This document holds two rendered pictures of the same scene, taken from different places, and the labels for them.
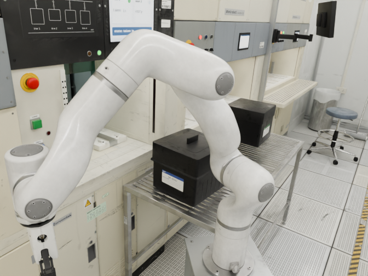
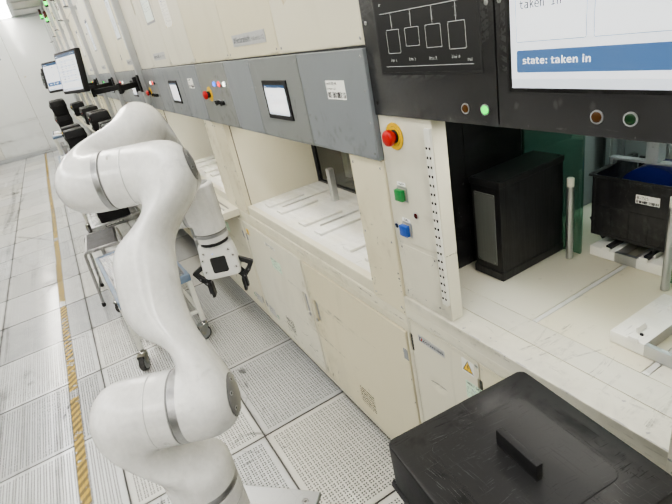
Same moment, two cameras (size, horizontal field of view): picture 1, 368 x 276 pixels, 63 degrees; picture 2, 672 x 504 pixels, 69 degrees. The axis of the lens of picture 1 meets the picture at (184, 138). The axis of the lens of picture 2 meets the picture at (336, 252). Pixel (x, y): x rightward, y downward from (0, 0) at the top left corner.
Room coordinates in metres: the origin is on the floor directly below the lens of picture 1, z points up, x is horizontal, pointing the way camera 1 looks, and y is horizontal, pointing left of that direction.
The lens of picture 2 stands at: (1.47, -0.57, 1.63)
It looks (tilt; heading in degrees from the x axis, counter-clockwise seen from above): 25 degrees down; 122
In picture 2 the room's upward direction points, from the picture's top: 12 degrees counter-clockwise
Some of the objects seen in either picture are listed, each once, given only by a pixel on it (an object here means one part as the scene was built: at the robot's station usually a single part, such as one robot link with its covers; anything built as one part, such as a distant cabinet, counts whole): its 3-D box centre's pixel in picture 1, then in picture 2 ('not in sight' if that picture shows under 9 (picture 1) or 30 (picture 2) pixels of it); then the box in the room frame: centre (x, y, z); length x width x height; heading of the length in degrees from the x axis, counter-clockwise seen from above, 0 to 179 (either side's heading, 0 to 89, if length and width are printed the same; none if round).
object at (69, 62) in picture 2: not in sight; (98, 73); (-1.65, 1.91, 1.59); 0.50 x 0.41 x 0.36; 57
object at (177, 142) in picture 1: (191, 148); (519, 476); (1.38, -0.04, 0.98); 0.29 x 0.29 x 0.13; 52
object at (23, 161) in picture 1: (31, 178); (201, 207); (0.55, 0.32, 1.26); 0.09 x 0.08 x 0.13; 32
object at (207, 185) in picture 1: (190, 171); not in sight; (1.38, -0.04, 0.85); 0.28 x 0.28 x 0.17; 52
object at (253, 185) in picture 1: (244, 195); (163, 438); (0.84, -0.21, 1.07); 0.19 x 0.12 x 0.24; 32
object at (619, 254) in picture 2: not in sight; (647, 245); (1.59, 0.90, 0.89); 0.22 x 0.21 x 0.04; 57
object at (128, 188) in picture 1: (224, 208); not in sight; (1.72, -0.30, 0.38); 1.30 x 0.60 x 0.76; 147
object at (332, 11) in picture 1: (306, 23); not in sight; (2.82, -1.00, 1.57); 0.53 x 0.40 x 0.36; 57
